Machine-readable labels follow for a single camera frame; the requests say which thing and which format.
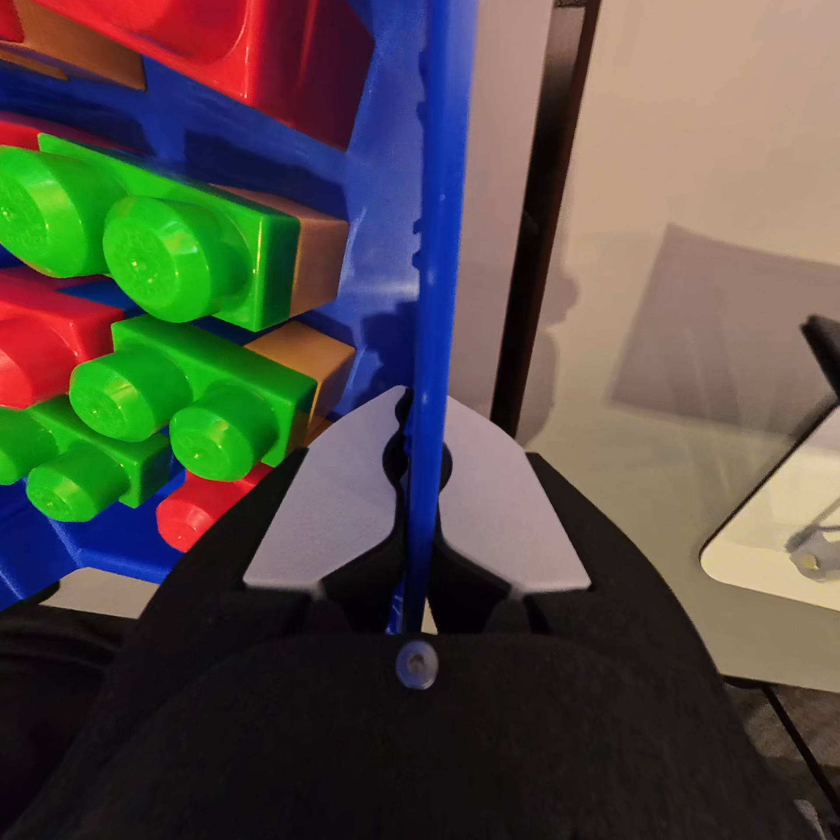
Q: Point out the blue plastic bin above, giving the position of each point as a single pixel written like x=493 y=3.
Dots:
x=394 y=197

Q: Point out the grey desk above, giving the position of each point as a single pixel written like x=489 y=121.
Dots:
x=689 y=131

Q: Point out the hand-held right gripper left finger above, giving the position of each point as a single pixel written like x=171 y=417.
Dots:
x=328 y=512

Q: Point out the pile of assembled block bridges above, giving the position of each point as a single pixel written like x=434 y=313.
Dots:
x=184 y=249

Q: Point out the white stand base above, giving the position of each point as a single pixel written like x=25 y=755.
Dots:
x=774 y=525

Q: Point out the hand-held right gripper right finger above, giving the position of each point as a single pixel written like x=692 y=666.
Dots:
x=512 y=525

